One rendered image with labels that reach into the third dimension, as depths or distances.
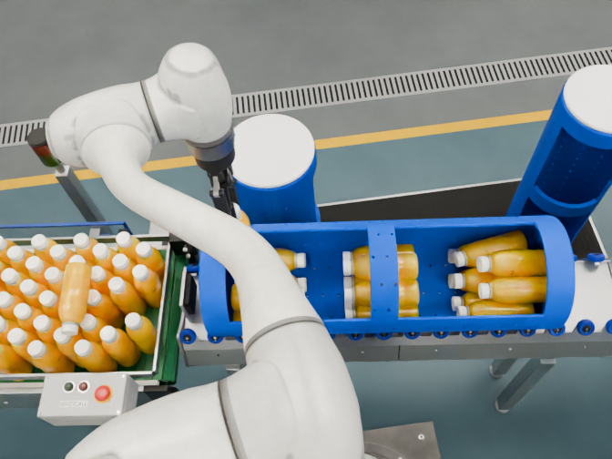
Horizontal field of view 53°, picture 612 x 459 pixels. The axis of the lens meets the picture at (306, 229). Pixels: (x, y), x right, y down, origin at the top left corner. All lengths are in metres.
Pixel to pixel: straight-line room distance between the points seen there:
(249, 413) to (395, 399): 1.99
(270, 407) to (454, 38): 3.25
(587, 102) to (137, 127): 1.49
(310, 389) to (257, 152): 1.30
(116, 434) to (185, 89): 0.51
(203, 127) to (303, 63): 2.58
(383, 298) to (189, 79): 0.74
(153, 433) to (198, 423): 0.05
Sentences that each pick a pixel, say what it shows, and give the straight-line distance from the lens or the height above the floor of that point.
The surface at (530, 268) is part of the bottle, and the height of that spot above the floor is 1.14.
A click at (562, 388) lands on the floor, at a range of 2.76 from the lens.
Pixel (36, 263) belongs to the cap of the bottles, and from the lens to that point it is 1.80.
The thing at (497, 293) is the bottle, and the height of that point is 1.12.
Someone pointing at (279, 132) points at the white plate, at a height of 1.04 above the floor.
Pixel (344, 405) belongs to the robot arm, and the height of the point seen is 1.88.
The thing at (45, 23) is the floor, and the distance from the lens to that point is 4.23.
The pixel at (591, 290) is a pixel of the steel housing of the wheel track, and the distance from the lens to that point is 1.87.
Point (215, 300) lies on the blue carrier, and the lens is 1.47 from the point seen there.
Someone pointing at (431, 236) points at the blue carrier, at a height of 1.06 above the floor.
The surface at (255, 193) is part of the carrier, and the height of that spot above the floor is 1.00.
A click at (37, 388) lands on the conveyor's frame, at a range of 1.87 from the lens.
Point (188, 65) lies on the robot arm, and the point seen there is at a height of 1.86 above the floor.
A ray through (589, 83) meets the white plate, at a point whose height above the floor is 1.04.
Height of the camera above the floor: 2.52
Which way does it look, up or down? 60 degrees down
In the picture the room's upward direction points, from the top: 6 degrees counter-clockwise
